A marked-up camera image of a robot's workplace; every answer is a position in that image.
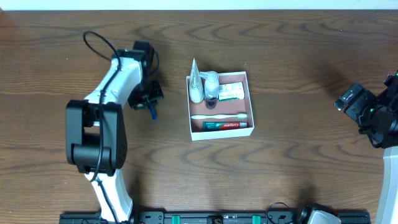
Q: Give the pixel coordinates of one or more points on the green toothbrush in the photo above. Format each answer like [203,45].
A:
[220,116]

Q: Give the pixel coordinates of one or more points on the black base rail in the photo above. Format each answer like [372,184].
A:
[277,213]

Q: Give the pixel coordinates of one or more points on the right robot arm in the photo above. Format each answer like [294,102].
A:
[384,136]

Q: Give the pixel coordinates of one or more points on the blue disposable razor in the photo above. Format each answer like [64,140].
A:
[153,112]

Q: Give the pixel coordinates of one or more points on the white Pantene tube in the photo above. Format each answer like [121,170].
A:
[196,92]

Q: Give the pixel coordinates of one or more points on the white box with pink interior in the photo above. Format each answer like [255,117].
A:
[224,107]

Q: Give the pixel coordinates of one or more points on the clear bottle with dark cap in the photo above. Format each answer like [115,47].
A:
[211,88]

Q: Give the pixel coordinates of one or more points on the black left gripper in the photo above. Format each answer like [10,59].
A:
[144,101]

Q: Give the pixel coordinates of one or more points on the green white soap packet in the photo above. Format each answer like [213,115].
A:
[231,91]

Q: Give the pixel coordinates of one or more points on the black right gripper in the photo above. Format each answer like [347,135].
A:
[355,101]

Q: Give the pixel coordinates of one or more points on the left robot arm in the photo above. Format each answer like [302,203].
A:
[96,141]

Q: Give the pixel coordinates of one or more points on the Colgate toothpaste tube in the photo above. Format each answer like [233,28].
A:
[221,126]

